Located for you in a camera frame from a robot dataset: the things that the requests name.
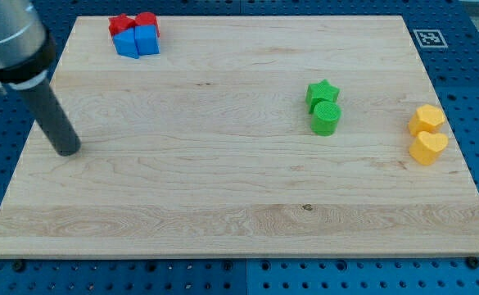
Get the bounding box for blue cube block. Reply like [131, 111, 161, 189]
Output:
[134, 25, 160, 56]

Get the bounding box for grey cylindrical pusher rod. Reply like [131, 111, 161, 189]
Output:
[17, 79, 81, 157]

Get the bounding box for green star block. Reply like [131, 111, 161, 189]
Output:
[305, 79, 341, 114]

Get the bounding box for yellow heart block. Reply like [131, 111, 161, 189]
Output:
[409, 131, 449, 166]

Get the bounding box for blue triangle block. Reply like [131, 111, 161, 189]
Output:
[112, 28, 139, 59]

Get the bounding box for red cylinder block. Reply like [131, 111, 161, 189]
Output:
[135, 11, 160, 37]

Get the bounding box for red star block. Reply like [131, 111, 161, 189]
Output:
[108, 13, 136, 37]

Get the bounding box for light wooden board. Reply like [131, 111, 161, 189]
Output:
[0, 16, 479, 260]

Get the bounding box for yellow hexagon block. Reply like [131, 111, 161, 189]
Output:
[408, 104, 445, 136]

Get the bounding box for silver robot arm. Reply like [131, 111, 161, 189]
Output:
[0, 0, 56, 94]

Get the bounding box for green cylinder block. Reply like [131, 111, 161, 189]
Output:
[310, 101, 341, 136]

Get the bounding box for white fiducial marker tag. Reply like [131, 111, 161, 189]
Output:
[413, 29, 448, 48]

